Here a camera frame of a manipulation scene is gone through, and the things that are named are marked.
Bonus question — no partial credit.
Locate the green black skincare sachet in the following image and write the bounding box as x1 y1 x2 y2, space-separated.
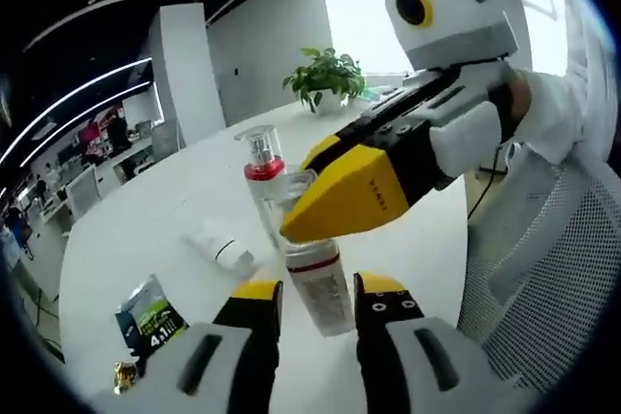
114 273 189 366

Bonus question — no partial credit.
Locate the person's right hand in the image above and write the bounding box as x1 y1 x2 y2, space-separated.
507 70 534 119

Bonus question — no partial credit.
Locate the white mesh office chair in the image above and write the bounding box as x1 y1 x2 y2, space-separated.
455 142 621 391

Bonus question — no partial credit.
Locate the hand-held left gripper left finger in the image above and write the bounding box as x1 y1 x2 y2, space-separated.
89 279 284 414

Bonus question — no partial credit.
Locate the white red-banded skincare bottle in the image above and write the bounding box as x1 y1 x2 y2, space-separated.
278 168 351 338

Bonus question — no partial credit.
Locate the white skincare tube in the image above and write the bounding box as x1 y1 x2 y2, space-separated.
182 219 261 282

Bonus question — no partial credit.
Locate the gold foil skincare sachet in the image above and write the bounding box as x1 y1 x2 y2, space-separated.
113 360 143 396

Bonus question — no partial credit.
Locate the red-collared clear-capped skincare bottle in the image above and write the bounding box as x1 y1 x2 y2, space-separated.
234 123 292 250

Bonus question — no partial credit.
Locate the red wall banner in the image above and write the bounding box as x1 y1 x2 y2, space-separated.
80 120 106 156

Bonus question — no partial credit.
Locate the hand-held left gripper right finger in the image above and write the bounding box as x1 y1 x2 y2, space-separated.
352 271 535 414

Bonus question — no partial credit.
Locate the large bright window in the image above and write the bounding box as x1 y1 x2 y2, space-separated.
319 0 413 77

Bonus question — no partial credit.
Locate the potted green plant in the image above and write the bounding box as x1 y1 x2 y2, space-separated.
282 47 368 115

